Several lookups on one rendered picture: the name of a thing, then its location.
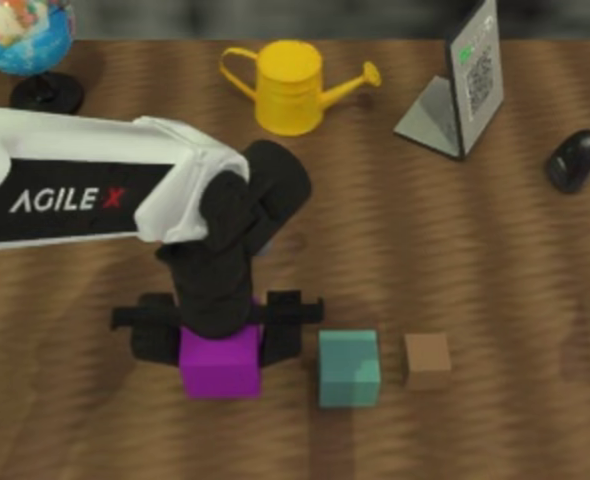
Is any purple cube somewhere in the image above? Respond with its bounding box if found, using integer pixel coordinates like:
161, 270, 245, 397
179, 295, 266, 400

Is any teal cube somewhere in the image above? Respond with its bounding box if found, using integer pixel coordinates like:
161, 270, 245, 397
317, 328, 382, 409

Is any brown cube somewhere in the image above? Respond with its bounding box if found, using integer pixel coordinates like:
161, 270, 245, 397
403, 333, 452, 389

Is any yellow watering can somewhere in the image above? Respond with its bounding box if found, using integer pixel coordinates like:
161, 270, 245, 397
218, 40, 383, 138

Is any globe on black stand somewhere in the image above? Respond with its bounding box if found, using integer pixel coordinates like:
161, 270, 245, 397
0, 0, 87, 112

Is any QR code sign stand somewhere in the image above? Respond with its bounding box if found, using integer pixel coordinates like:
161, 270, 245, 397
392, 0, 506, 163

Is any black barcode scanner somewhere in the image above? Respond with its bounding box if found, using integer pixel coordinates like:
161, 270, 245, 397
545, 128, 590, 196

